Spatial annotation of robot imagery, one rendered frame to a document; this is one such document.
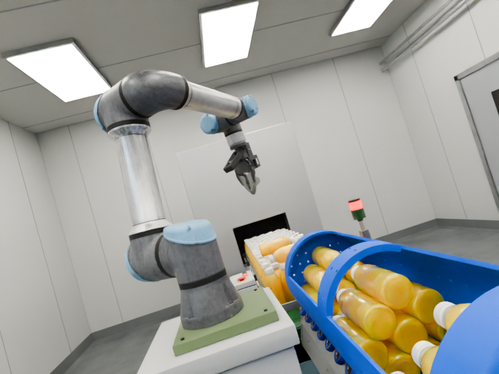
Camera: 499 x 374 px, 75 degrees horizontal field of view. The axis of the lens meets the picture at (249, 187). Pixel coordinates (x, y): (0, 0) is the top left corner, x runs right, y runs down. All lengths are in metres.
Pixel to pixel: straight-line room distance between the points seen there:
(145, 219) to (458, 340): 0.69
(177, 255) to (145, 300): 4.93
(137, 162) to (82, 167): 4.96
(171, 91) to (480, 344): 0.78
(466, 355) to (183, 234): 0.55
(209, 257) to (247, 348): 0.21
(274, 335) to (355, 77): 5.90
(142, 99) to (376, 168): 5.48
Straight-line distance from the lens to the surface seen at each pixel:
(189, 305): 0.79
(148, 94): 0.87
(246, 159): 1.29
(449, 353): 0.43
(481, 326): 0.43
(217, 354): 0.70
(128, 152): 0.91
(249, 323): 0.73
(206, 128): 1.22
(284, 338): 0.70
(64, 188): 5.92
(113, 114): 0.93
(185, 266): 0.76
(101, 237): 5.71
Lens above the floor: 1.41
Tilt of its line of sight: 2 degrees up
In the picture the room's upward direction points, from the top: 17 degrees counter-clockwise
